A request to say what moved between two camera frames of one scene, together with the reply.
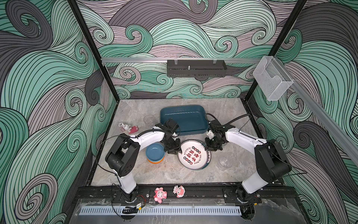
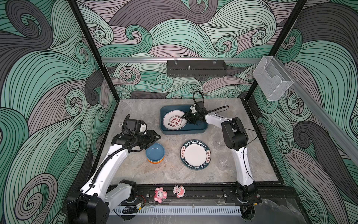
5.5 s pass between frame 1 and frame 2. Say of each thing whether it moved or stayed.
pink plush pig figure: stayed
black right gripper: moved
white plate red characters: moved
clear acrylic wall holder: stayed
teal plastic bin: stayed
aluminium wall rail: stayed
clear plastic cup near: stayed
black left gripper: moved
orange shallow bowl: stayed
